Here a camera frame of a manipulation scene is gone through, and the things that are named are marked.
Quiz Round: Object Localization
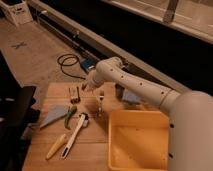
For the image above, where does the dark cup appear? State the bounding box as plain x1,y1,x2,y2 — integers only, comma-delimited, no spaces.
115,84,125,99

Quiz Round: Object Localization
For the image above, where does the metal window rail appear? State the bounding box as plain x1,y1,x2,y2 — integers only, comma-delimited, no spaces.
27,0,213,96

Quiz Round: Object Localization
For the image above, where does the blue power device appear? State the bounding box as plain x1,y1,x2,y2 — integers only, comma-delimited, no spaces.
80,59,96,73

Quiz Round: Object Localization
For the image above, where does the black cable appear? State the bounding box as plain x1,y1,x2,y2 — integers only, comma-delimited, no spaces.
56,53,93,83

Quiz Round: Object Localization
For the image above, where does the grey blue cloth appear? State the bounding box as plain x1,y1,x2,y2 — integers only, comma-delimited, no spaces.
40,105,69,128

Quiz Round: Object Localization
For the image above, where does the white storage crate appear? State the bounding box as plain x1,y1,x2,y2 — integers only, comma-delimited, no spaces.
0,0,33,27

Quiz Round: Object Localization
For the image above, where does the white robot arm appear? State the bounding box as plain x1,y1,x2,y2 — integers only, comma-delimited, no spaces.
86,57,213,171

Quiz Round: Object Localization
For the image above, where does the silver metal fork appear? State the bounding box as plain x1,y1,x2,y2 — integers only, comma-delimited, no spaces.
97,95,104,117

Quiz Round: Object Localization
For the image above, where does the black chair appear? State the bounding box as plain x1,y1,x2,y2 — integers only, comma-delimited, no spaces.
0,51,40,171

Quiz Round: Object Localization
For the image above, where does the yellow plastic bin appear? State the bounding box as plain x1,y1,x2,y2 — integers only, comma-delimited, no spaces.
108,110,168,171

